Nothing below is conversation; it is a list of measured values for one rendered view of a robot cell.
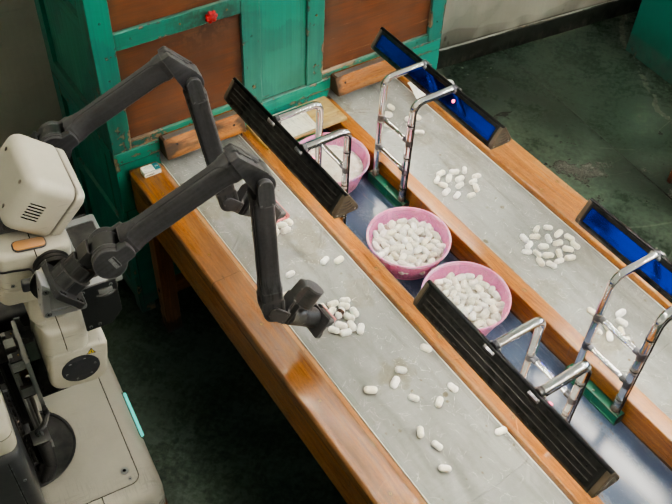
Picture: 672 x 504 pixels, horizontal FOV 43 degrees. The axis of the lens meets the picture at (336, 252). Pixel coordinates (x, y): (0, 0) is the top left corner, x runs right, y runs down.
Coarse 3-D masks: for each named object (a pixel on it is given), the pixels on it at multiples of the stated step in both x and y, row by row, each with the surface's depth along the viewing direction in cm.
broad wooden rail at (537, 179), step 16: (400, 80) 327; (464, 128) 305; (480, 144) 300; (512, 144) 300; (496, 160) 296; (512, 160) 294; (528, 160) 295; (512, 176) 291; (528, 176) 289; (544, 176) 289; (544, 192) 284; (560, 192) 284; (576, 192) 284; (560, 208) 279; (576, 208) 279; (576, 224) 274; (592, 240) 270; (608, 256) 266
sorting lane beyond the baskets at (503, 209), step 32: (352, 96) 320; (384, 128) 307; (416, 128) 308; (448, 128) 309; (416, 160) 296; (448, 160) 297; (480, 160) 297; (480, 192) 286; (512, 192) 287; (480, 224) 276; (512, 224) 276; (544, 224) 277; (512, 256) 267; (576, 256) 268; (544, 288) 258; (576, 288) 259; (640, 288) 259; (576, 320) 250; (608, 320) 250; (640, 320) 251; (608, 352) 242; (640, 384) 235
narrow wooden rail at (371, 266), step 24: (336, 240) 268; (360, 264) 260; (384, 288) 252; (408, 312) 246; (432, 336) 241; (456, 360) 235; (480, 384) 230; (504, 408) 225; (528, 432) 221; (552, 456) 216; (552, 480) 214
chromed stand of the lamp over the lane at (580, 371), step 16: (544, 320) 202; (512, 336) 197; (528, 352) 211; (528, 368) 215; (544, 368) 210; (576, 368) 191; (544, 384) 188; (560, 384) 189; (576, 384) 199; (576, 400) 204
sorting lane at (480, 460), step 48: (240, 144) 298; (288, 192) 282; (240, 240) 267; (288, 240) 268; (288, 288) 254; (336, 288) 255; (336, 336) 243; (384, 336) 243; (336, 384) 231; (384, 384) 232; (432, 384) 233; (384, 432) 222; (432, 432) 222; (480, 432) 223; (432, 480) 213; (480, 480) 214; (528, 480) 214
